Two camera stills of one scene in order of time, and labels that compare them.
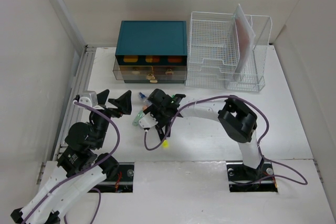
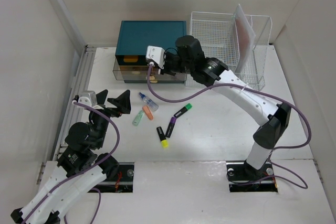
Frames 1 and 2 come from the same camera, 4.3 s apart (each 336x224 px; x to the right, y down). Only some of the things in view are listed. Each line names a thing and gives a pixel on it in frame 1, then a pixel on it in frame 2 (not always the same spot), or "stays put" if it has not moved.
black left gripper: [123, 102] stays put
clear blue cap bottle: [144, 97] stays put
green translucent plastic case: [139, 115] stays put
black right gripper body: [161, 116] to [174, 65]
